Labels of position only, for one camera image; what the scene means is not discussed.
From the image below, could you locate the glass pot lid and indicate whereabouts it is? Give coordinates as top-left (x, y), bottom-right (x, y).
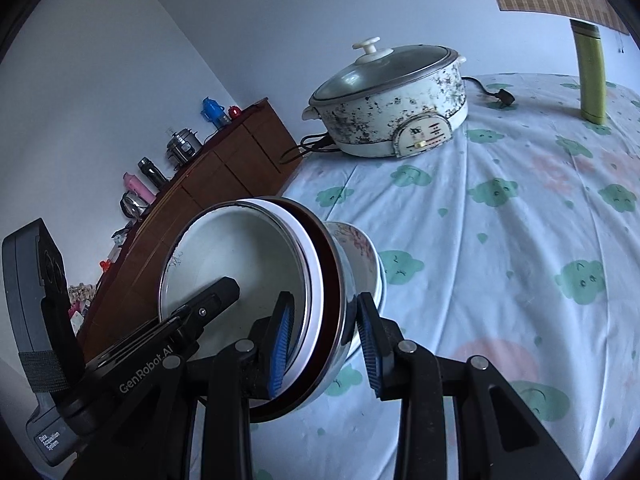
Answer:
top-left (309, 36), bottom-right (461, 108)

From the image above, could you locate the small steel cooker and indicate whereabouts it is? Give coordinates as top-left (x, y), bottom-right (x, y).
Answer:
top-left (166, 128), bottom-right (202, 166)

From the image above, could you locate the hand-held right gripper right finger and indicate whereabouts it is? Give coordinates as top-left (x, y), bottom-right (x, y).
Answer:
top-left (356, 294), bottom-right (581, 480)

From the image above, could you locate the black bottle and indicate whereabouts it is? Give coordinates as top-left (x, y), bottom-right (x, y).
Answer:
top-left (137, 156), bottom-right (168, 192)

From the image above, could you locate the brown wooden sideboard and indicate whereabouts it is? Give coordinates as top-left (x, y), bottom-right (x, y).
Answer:
top-left (77, 97), bottom-right (303, 361)

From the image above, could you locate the blue bottle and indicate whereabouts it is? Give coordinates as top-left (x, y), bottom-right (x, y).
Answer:
top-left (201, 96), bottom-right (232, 130)

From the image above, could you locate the white enamel bowl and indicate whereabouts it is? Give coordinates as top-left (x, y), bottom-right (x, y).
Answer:
top-left (158, 198), bottom-right (327, 401)

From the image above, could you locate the pink bottle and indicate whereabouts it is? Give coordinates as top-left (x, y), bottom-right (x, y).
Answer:
top-left (122, 172), bottom-right (157, 205)

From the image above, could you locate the dark kettle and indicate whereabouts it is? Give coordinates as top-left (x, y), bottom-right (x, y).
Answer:
top-left (119, 192), bottom-right (151, 221)

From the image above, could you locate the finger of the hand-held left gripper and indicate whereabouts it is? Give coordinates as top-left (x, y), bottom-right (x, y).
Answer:
top-left (172, 276), bottom-right (241, 346)

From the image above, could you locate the white floral ceramic bowl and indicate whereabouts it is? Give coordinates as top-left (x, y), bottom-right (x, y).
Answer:
top-left (322, 220), bottom-right (387, 361)

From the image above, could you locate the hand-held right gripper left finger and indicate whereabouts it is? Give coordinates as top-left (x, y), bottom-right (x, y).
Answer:
top-left (107, 291), bottom-right (296, 480)

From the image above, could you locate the red plastic bowl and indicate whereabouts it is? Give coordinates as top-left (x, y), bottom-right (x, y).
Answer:
top-left (247, 197), bottom-right (347, 423)

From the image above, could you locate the pale clutter pile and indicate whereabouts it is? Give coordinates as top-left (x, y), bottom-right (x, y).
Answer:
top-left (67, 284), bottom-right (97, 333)

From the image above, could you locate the green thermos flask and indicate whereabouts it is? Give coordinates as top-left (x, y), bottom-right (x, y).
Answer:
top-left (570, 19), bottom-right (608, 125)

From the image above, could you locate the white speckled electric pot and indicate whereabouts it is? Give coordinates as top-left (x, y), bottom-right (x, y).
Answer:
top-left (302, 47), bottom-right (469, 159)

